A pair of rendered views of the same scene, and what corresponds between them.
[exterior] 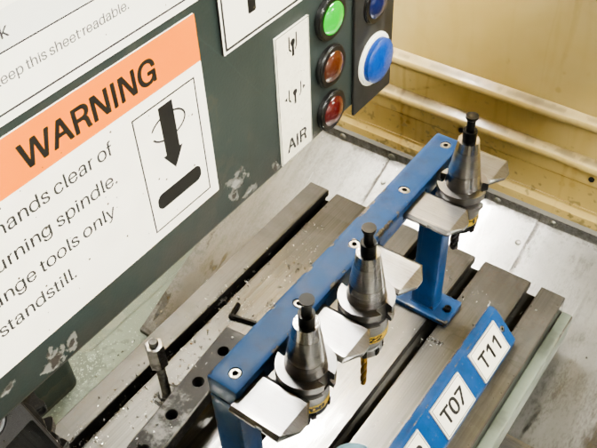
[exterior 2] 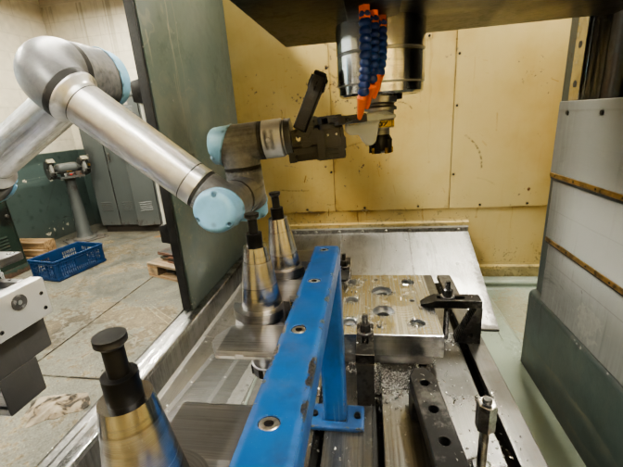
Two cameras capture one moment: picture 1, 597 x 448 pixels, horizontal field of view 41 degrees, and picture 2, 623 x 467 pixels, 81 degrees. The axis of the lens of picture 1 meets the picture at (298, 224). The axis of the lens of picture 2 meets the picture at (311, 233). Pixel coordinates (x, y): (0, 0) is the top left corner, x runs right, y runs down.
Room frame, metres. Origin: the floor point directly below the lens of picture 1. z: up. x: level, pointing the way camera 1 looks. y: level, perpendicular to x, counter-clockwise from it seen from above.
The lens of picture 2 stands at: (0.90, -0.19, 1.42)
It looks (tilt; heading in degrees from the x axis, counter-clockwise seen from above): 18 degrees down; 151
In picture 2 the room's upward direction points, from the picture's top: 4 degrees counter-clockwise
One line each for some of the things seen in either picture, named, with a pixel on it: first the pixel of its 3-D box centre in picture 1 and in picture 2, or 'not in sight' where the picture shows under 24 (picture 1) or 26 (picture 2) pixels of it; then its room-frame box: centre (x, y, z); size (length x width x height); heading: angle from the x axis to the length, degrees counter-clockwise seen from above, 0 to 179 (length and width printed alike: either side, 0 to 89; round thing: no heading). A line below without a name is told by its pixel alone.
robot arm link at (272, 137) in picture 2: not in sight; (275, 138); (0.22, 0.12, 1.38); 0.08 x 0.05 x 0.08; 146
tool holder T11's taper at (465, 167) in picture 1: (465, 161); (139, 449); (0.73, -0.21, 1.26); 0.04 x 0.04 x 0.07
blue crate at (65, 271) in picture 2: not in sight; (69, 260); (-3.68, -0.73, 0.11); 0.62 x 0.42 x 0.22; 131
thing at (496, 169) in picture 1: (481, 166); not in sight; (0.77, -0.24, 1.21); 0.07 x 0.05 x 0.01; 52
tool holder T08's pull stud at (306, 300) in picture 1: (306, 310); (275, 205); (0.47, 0.00, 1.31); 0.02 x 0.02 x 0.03
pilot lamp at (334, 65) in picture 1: (332, 66); not in sight; (0.40, -0.02, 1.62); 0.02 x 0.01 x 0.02; 142
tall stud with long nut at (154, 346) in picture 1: (160, 369); (484, 435); (0.66, 0.20, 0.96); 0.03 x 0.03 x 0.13
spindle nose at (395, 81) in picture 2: not in sight; (380, 61); (0.33, 0.29, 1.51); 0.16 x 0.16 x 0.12
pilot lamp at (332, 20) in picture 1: (331, 17); not in sight; (0.40, -0.02, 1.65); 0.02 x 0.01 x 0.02; 142
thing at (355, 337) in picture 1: (338, 335); (274, 290); (0.51, -0.04, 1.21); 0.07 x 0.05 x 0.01; 52
